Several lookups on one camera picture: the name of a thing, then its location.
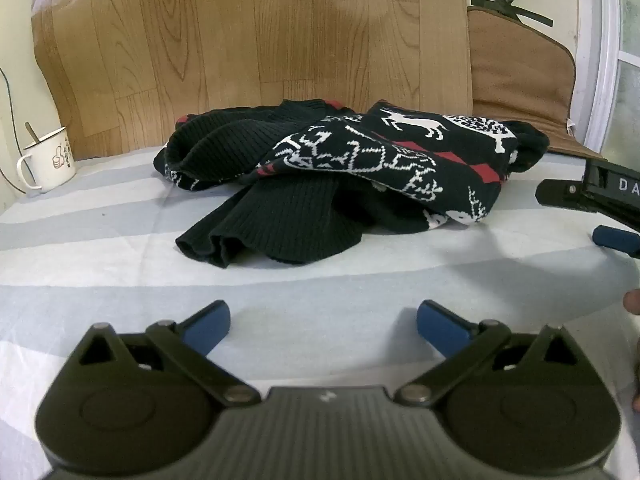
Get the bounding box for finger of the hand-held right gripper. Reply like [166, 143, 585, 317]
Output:
[536, 179, 588, 207]
[592, 225, 640, 259]

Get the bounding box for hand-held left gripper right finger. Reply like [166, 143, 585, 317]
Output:
[395, 300, 576, 407]

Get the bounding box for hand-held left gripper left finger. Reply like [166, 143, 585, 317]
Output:
[75, 300, 262, 407]

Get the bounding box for black reindeer knit sweater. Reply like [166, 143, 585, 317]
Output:
[154, 99, 550, 268]

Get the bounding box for striped bed sheet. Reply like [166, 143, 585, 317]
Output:
[0, 145, 640, 480]

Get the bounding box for brown seat cushion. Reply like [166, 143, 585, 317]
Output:
[467, 6, 608, 161]

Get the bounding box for crossed black tape strips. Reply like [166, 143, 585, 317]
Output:
[470, 0, 554, 29]

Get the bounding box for white enamel mug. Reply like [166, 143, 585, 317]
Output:
[16, 126, 77, 194]

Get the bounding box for wood-grain vinyl sheet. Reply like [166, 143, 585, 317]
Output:
[31, 0, 473, 143]

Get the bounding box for thin dark wall cable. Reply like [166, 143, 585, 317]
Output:
[0, 66, 26, 196]

